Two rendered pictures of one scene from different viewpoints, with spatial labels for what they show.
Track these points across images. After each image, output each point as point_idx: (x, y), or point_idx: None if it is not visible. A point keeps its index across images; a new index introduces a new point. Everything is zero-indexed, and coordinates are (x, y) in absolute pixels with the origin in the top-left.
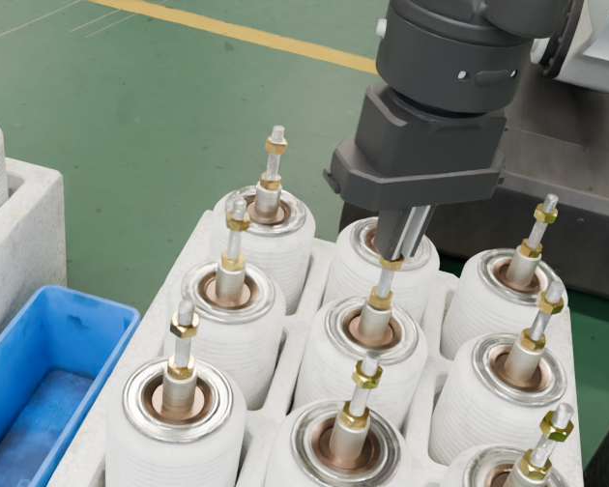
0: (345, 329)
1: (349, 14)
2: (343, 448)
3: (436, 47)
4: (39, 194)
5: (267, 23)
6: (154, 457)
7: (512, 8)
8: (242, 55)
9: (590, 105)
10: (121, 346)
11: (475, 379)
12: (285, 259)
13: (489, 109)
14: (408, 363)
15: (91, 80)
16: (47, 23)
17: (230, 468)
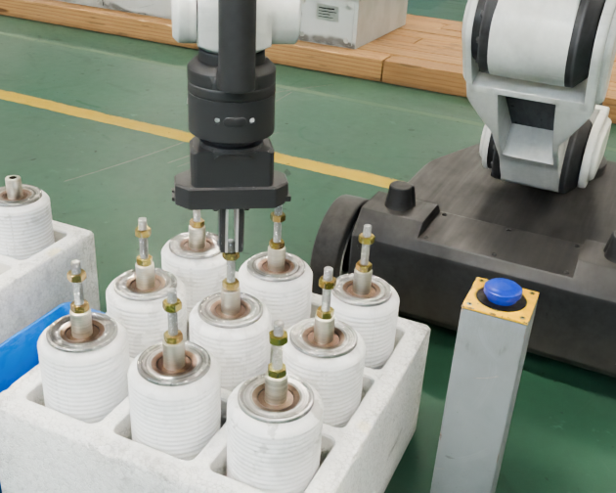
0: (211, 307)
1: (400, 150)
2: (166, 360)
3: (199, 105)
4: (71, 243)
5: (326, 156)
6: (54, 358)
7: (220, 77)
8: (295, 178)
9: (543, 202)
10: None
11: (287, 340)
12: (202, 275)
13: (240, 142)
14: (245, 329)
15: (170, 195)
16: (153, 157)
17: (110, 380)
